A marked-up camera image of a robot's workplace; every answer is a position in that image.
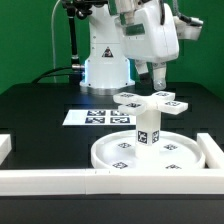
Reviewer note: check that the white round table top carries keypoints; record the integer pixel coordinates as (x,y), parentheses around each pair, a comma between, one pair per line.
(128,150)

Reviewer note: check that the white U-shaped fence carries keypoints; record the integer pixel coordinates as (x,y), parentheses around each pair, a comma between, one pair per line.
(103,181)

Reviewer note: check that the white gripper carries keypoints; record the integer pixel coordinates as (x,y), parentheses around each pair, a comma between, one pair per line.
(147,33)

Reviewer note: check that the white cross-shaped table base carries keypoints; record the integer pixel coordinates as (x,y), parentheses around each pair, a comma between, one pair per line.
(162,101)

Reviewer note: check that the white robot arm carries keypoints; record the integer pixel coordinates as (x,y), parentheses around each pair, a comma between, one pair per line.
(107,70)

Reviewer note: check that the white marker sheet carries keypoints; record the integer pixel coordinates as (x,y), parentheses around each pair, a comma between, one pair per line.
(96,117)

